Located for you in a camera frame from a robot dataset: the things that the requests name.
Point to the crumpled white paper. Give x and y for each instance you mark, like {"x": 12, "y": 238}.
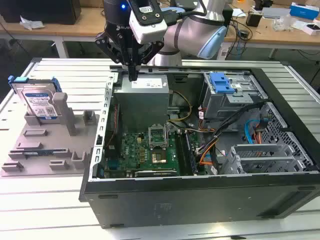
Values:
{"x": 31, "y": 23}

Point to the white box with phone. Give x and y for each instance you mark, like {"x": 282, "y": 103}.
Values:
{"x": 310, "y": 27}

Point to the large black box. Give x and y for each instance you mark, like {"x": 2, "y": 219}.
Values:
{"x": 40, "y": 11}

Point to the clear plastic packaging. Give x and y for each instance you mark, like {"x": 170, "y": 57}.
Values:
{"x": 281, "y": 25}

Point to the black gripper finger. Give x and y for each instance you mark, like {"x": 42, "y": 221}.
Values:
{"x": 152, "y": 53}
{"x": 110, "y": 51}

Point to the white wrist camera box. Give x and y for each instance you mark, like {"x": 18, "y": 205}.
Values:
{"x": 150, "y": 31}

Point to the white power adapter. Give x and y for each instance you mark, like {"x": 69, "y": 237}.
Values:
{"x": 224, "y": 53}

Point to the blue cardboard box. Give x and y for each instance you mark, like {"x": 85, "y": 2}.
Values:
{"x": 305, "y": 11}

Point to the black RAM slot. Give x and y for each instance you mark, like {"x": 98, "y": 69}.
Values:
{"x": 180, "y": 152}

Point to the CPU socket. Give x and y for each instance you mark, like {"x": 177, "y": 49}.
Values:
{"x": 158, "y": 158}

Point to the grey flat device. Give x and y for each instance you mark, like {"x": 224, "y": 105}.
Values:
{"x": 275, "y": 13}

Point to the RAM stick on rack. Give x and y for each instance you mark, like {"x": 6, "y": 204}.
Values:
{"x": 37, "y": 151}

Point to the green motherboard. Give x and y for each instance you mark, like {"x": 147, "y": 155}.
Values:
{"x": 132, "y": 150}

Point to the black open PC case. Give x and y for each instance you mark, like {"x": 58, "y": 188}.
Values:
{"x": 200, "y": 200}

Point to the silver drive cage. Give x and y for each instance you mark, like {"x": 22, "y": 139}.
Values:
{"x": 225, "y": 105}

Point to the silver disk bay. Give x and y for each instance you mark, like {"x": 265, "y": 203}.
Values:
{"x": 262, "y": 151}

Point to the wooden desk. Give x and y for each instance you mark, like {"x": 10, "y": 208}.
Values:
{"x": 87, "y": 27}

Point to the black graphics card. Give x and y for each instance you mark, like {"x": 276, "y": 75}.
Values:
{"x": 155, "y": 173}

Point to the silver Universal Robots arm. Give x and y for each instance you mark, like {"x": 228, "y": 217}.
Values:
{"x": 190, "y": 32}

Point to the grey parts rack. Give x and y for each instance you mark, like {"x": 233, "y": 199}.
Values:
{"x": 37, "y": 163}

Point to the blue plastic drive latch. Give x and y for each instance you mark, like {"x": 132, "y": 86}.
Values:
{"x": 220, "y": 83}

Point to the hard disk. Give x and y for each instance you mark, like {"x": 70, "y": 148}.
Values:
{"x": 37, "y": 100}

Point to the installed RAM stick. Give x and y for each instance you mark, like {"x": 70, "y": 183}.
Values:
{"x": 190, "y": 155}

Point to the grey power supply unit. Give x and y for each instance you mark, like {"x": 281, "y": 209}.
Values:
{"x": 140, "y": 105}

